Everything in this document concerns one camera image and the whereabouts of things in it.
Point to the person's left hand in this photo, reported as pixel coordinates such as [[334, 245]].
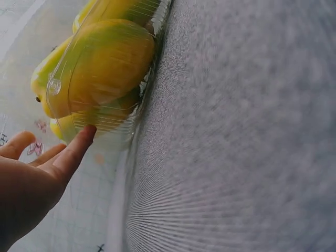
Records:
[[29, 189]]

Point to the yellow green mango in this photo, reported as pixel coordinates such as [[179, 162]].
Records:
[[58, 128], [110, 10], [50, 76], [113, 65]]

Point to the clear plastic clamshell container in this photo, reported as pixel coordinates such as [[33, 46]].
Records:
[[110, 123]]

